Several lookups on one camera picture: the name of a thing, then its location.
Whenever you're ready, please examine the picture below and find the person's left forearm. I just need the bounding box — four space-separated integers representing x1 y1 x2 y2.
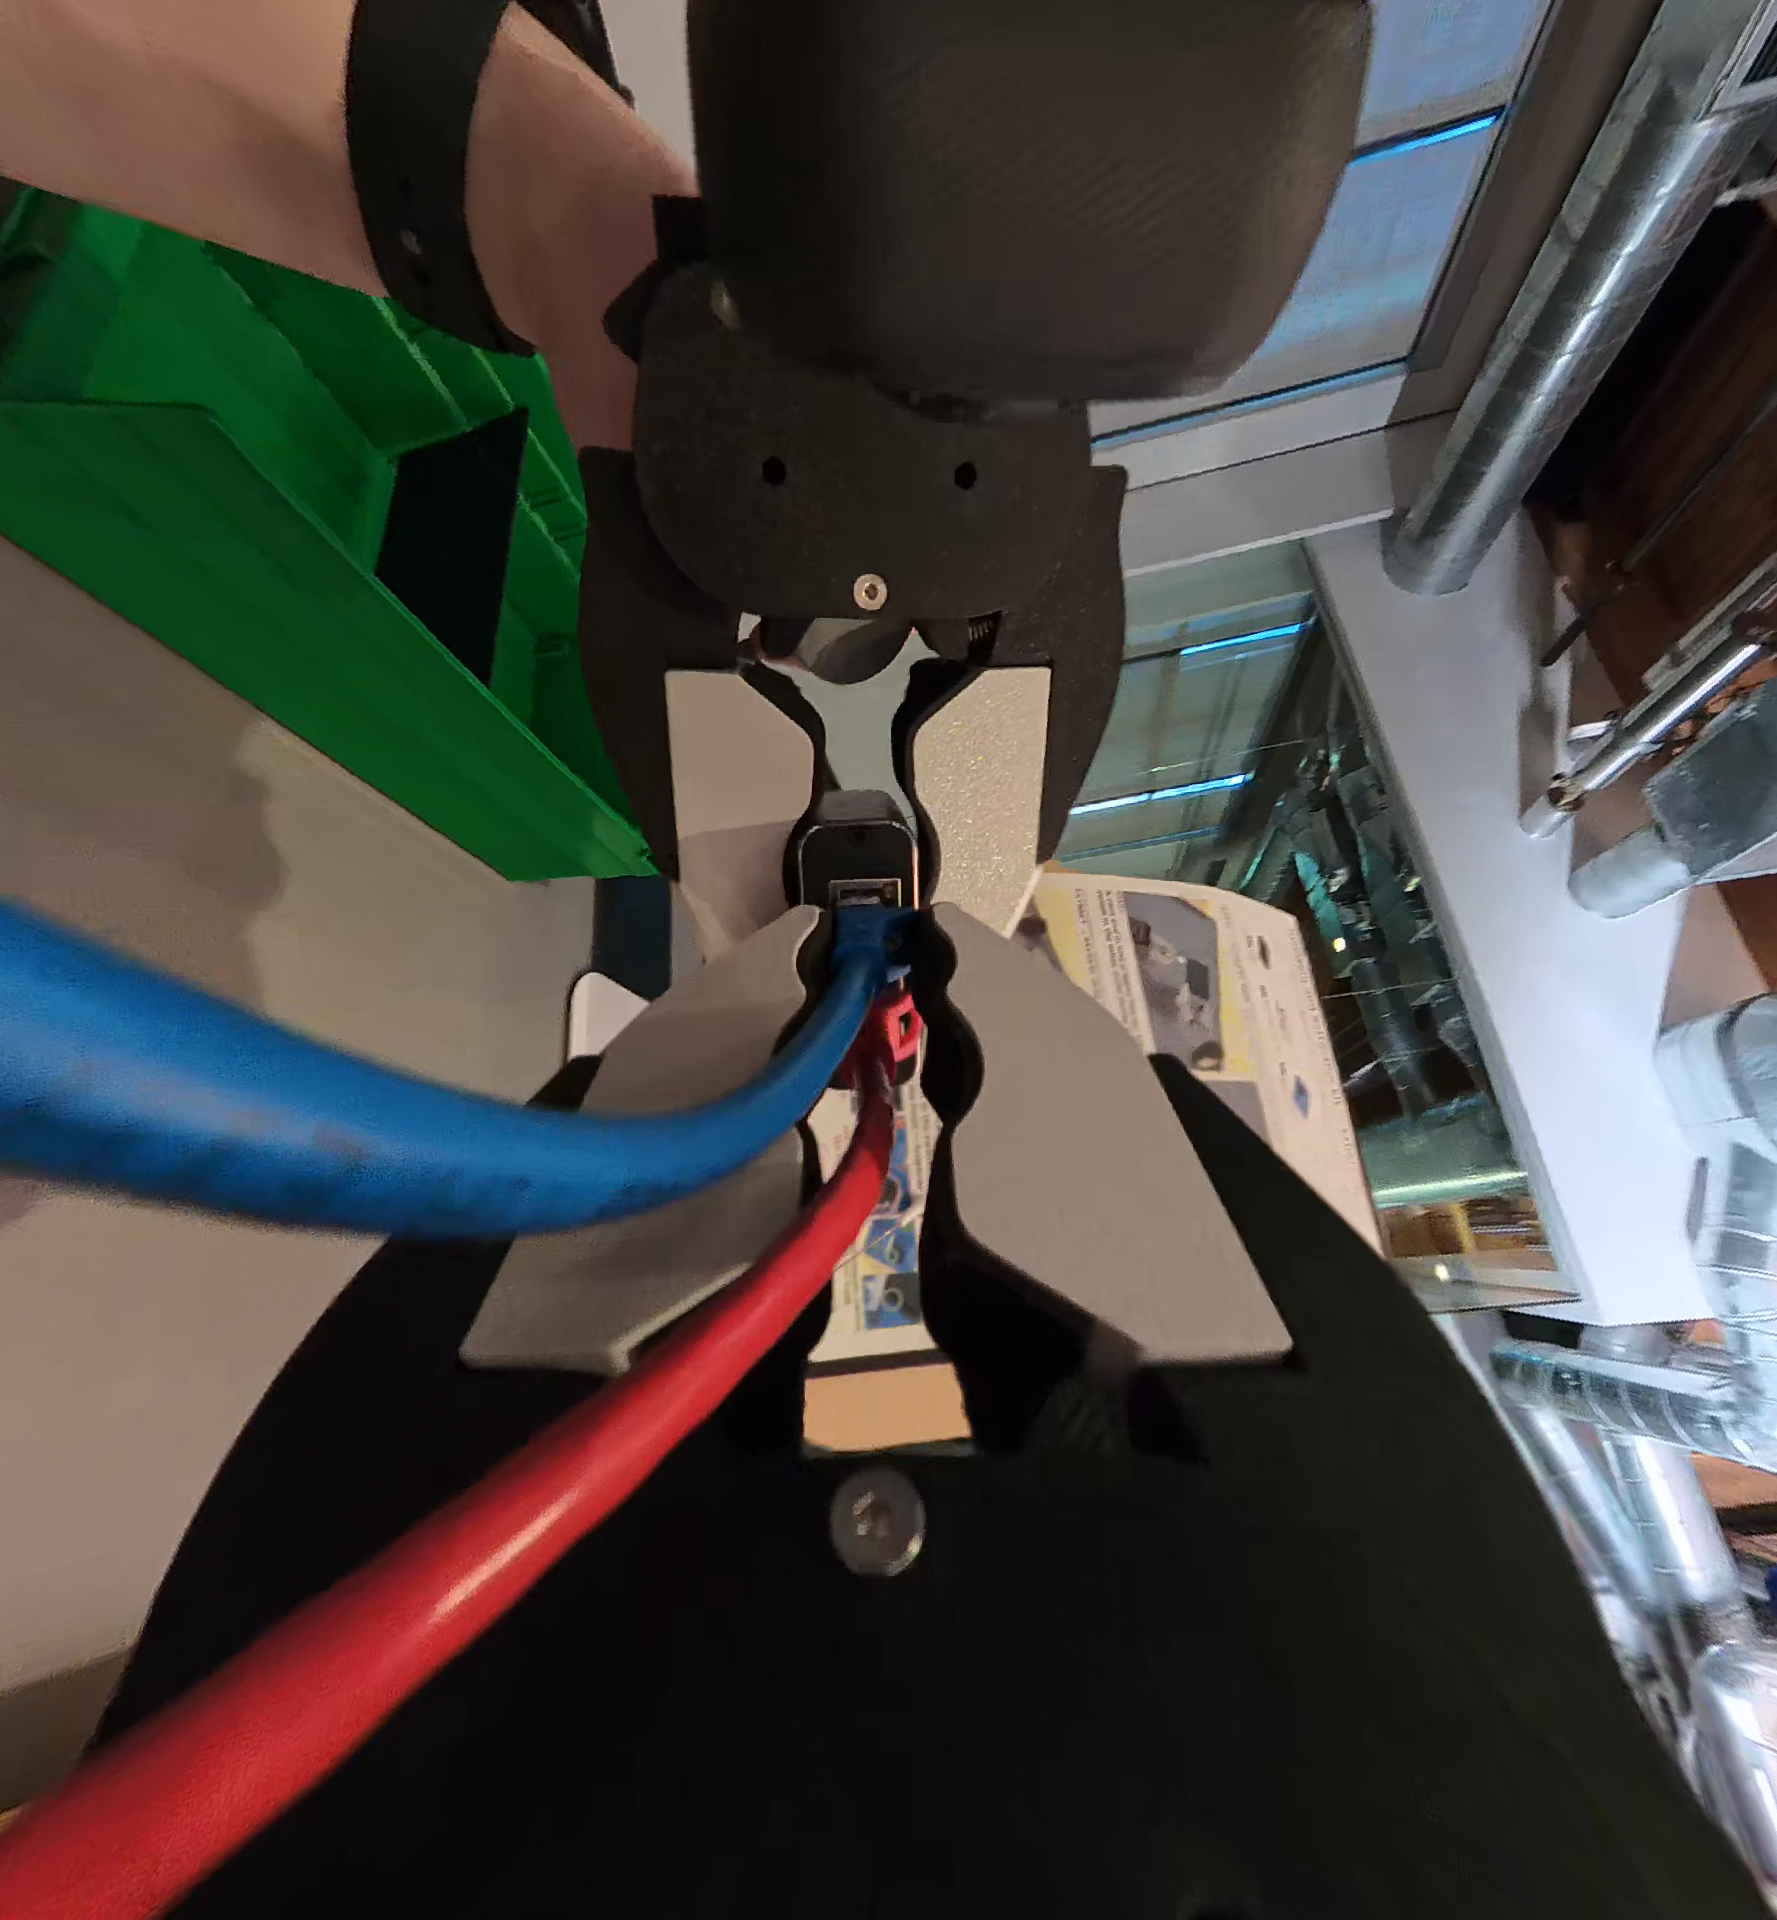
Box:
0 0 421 302

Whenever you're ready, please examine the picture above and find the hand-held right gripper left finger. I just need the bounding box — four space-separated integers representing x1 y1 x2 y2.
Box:
459 906 830 1375

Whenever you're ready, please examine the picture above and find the cluster of silver ducts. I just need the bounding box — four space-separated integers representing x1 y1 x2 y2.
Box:
1387 0 1777 1920

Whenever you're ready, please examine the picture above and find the person's left hand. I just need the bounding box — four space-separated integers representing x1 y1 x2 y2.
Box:
497 19 700 452

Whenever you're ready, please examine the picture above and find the black wristband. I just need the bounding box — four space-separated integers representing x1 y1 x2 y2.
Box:
347 0 630 360

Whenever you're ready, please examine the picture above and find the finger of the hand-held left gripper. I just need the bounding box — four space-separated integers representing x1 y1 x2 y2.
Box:
661 668 830 960
898 658 1058 941

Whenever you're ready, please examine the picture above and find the green plastic bin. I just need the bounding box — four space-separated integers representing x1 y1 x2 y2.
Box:
0 190 661 887

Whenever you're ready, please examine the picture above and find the glass office window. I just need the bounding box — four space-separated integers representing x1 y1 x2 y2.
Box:
1086 108 1517 839

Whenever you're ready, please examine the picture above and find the blue ethernet cable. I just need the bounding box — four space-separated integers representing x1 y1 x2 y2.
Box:
0 857 916 1240

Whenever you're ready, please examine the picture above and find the white sign stand base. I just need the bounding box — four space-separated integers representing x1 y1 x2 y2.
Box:
570 973 649 1072

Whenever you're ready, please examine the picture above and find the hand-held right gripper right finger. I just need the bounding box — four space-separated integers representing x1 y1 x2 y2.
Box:
909 899 1294 1372

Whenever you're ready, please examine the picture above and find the red ethernet cable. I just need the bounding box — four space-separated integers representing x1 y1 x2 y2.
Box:
0 990 931 1920

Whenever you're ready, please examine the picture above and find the black ethernet port adapter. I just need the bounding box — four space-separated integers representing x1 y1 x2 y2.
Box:
781 787 931 918

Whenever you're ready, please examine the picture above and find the printed instruction sheet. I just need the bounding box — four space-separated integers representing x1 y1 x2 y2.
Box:
805 874 1387 1365

